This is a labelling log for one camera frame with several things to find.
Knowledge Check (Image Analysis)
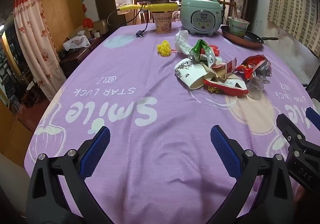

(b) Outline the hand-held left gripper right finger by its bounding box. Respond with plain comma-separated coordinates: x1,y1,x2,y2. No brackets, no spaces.
210,125,294,224

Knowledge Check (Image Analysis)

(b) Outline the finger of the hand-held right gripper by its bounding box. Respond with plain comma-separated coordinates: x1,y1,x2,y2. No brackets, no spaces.
305,107,320,149
276,114,320,192

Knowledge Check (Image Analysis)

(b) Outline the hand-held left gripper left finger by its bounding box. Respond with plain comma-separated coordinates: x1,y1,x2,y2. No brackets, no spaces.
26,125,112,224

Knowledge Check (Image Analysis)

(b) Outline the clear plastic cup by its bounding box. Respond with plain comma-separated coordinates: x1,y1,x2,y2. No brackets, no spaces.
247,75,269,100

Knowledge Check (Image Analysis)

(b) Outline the red and white carton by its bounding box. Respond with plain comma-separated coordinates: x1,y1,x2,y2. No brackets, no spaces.
203,75,250,97

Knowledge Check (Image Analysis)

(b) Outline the red snack wrapper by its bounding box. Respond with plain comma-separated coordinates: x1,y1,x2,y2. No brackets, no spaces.
235,55,272,80

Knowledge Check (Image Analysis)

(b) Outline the crushed white paper cup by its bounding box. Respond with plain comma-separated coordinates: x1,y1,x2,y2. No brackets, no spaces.
174,59,213,90

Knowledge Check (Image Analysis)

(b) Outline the red foam fruit net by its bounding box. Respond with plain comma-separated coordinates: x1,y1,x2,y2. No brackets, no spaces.
200,44,222,57

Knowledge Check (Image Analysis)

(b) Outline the green foil wrapper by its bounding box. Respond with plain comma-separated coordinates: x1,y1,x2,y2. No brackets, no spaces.
189,39,218,67

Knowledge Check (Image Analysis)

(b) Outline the white tissue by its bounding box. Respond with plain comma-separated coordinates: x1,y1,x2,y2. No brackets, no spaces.
174,31,194,55

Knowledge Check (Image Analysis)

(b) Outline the black chair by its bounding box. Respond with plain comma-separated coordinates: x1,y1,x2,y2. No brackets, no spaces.
302,83,320,105

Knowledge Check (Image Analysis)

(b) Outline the wooden partition board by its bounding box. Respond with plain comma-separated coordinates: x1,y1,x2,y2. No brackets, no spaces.
0,104,33,165

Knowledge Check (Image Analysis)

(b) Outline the purple printed tablecloth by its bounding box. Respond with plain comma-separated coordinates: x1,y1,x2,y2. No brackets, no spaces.
22,23,320,224

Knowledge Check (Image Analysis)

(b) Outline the dark wooden cabinet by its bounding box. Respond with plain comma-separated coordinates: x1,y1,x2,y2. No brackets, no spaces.
59,36,108,77

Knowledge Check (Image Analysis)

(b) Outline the copper frying pan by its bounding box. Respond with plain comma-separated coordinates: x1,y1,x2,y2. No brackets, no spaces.
220,25,279,48

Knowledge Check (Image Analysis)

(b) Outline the green instant noodle cup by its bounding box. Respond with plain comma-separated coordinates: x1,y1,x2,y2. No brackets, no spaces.
228,16,250,38

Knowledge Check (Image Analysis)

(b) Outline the white plastic bag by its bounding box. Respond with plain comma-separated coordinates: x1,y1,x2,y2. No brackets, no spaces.
62,35,90,51

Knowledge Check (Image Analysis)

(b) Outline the yellow scrubber ball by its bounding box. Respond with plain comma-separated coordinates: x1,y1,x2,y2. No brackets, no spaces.
157,41,173,57

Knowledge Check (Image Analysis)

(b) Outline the open cardboard box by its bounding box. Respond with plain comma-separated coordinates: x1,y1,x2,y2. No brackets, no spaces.
92,19,108,36

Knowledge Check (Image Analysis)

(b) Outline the floral cream curtain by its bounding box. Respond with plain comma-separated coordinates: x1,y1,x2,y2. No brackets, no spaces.
12,0,67,101

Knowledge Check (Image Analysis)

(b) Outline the brown instant noodle cup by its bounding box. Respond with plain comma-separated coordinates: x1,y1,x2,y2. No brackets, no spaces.
153,11,173,34

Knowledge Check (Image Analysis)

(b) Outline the light wooden panel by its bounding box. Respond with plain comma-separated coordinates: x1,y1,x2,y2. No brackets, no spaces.
39,0,87,52

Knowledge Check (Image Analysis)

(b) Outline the pale green rice cooker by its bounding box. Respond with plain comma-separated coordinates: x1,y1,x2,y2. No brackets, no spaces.
180,0,224,35

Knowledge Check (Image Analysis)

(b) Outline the striped woven wall mat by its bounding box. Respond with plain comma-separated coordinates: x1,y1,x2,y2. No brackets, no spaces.
267,0,320,57

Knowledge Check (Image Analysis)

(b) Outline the black power cable with plug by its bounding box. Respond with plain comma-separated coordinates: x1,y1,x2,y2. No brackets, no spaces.
107,4,150,38

